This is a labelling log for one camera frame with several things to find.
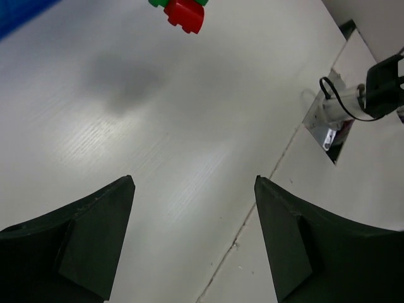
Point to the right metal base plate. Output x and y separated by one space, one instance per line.
325 126

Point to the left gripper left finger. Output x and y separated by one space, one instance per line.
70 254

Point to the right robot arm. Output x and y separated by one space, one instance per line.
380 95

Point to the blue plastic sorting bin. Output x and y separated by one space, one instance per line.
15 13

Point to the small lego block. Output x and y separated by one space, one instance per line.
189 14

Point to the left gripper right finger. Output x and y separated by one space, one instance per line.
317 256

